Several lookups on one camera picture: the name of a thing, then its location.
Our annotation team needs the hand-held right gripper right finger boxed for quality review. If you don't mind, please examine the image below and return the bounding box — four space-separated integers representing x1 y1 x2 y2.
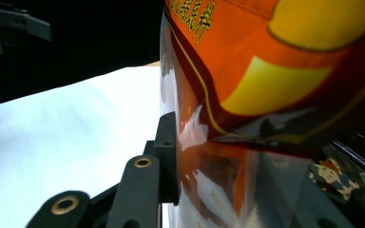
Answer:
256 155 355 228

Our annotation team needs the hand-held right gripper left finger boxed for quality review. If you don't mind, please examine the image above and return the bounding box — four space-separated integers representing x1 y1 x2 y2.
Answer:
144 111 181 204

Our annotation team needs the orange seasoning cube packet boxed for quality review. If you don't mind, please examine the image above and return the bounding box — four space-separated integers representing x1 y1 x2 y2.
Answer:
159 0 365 228

